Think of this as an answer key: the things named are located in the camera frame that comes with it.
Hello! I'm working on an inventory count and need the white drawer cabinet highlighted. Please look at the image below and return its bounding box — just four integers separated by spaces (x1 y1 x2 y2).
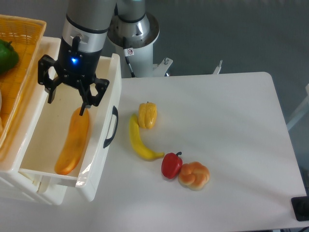
0 37 67 205

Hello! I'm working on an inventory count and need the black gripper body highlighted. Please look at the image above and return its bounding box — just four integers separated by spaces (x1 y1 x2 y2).
55 39 100 89

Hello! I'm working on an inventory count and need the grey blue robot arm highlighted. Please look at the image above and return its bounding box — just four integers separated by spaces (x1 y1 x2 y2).
38 0 159 110

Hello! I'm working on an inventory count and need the red bell pepper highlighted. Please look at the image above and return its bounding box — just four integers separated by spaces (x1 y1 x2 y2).
161 152 183 179

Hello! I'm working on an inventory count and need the yellow bell pepper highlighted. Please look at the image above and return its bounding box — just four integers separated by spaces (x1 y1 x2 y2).
138 102 157 129

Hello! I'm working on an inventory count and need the long orange bread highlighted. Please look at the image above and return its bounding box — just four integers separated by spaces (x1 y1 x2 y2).
54 107 90 175

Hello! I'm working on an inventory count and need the round knotted bread roll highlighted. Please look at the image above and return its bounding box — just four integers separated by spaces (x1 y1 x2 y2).
178 161 210 191

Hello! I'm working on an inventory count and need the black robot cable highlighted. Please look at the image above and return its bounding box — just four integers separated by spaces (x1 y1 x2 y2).
122 36 137 78

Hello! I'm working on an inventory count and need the green bell pepper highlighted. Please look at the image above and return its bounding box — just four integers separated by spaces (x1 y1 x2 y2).
0 40 19 74

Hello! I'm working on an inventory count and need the white metal bracket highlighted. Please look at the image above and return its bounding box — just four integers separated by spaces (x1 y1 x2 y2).
212 60 223 74

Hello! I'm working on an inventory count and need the yellow banana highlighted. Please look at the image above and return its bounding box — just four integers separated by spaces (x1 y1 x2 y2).
129 114 165 161

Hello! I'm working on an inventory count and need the yellow woven basket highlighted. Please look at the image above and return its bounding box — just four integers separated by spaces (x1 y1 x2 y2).
0 15 46 145

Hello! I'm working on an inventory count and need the black device at table edge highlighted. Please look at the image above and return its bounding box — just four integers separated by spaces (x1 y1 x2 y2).
291 196 309 221

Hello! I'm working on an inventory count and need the black drawer handle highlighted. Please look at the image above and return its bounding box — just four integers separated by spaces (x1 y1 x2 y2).
103 106 119 148

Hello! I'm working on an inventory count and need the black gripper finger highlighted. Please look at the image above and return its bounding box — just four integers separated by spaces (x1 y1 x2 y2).
78 77 110 116
38 55 65 103

